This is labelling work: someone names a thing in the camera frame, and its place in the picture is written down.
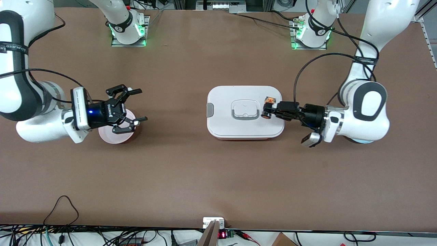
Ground orange push-button switch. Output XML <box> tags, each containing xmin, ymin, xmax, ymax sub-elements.
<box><xmin>262</xmin><ymin>97</ymin><xmax>277</xmax><ymax>120</ymax></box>

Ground white lidded box grey clips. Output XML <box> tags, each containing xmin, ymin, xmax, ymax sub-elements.
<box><xmin>206</xmin><ymin>85</ymin><xmax>285</xmax><ymax>140</ymax></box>

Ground brown cardboard box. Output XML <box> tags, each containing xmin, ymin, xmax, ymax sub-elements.
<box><xmin>271</xmin><ymin>233</ymin><xmax>298</xmax><ymax>246</ymax></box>

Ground small white box device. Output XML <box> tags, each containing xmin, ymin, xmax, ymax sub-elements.
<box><xmin>203</xmin><ymin>217</ymin><xmax>225</xmax><ymax>229</ymax></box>

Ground pink round plate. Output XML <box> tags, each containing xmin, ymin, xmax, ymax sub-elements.
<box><xmin>98</xmin><ymin>109</ymin><xmax>136</xmax><ymax>144</ymax></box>

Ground white electronics unit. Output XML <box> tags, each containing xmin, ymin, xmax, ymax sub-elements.
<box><xmin>196</xmin><ymin>0</ymin><xmax>247</xmax><ymax>12</ymax></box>

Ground red clip lead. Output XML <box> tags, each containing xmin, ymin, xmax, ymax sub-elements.
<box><xmin>236</xmin><ymin>231</ymin><xmax>260</xmax><ymax>246</ymax></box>

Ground grey flat bar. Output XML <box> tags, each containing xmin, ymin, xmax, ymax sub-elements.
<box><xmin>197</xmin><ymin>220</ymin><xmax>221</xmax><ymax>246</ymax></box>

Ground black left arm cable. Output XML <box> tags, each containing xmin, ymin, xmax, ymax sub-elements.
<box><xmin>294</xmin><ymin>0</ymin><xmax>380</xmax><ymax>110</ymax></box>

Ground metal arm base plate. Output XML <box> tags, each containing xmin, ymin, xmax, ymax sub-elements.
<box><xmin>111</xmin><ymin>15</ymin><xmax>150</xmax><ymax>47</ymax></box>
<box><xmin>290</xmin><ymin>19</ymin><xmax>328</xmax><ymax>51</ymax></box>

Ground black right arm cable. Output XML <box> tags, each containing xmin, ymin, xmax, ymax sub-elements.
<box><xmin>0</xmin><ymin>14</ymin><xmax>99</xmax><ymax>103</ymax></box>

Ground thin black cable loop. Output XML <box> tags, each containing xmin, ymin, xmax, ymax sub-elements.
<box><xmin>43</xmin><ymin>195</ymin><xmax>80</xmax><ymax>227</ymax></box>

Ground black cable to arm base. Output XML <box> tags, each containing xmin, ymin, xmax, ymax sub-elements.
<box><xmin>229</xmin><ymin>10</ymin><xmax>301</xmax><ymax>28</ymax></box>

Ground aluminium frame profile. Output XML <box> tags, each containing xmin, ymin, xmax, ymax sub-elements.
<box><xmin>414</xmin><ymin>0</ymin><xmax>437</xmax><ymax>65</ymax></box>

